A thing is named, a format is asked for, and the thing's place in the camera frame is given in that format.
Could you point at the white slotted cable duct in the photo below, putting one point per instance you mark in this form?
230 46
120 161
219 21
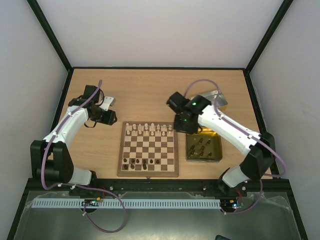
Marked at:
73 203

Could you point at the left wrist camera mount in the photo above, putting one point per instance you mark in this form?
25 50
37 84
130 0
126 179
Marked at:
107 102

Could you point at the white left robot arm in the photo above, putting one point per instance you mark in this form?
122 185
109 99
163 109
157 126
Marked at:
51 162

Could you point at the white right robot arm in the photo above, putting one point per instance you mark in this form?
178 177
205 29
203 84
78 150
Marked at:
258 149

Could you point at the wooden chessboard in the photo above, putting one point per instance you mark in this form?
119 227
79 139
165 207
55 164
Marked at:
148 140

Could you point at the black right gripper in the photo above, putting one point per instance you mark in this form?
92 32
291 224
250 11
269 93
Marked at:
185 126

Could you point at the dark bishop piece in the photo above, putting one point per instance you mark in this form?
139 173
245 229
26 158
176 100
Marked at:
144 165

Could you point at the gold tin tray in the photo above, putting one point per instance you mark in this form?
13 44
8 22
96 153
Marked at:
203 146

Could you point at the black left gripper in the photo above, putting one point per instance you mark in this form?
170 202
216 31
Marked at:
108 120

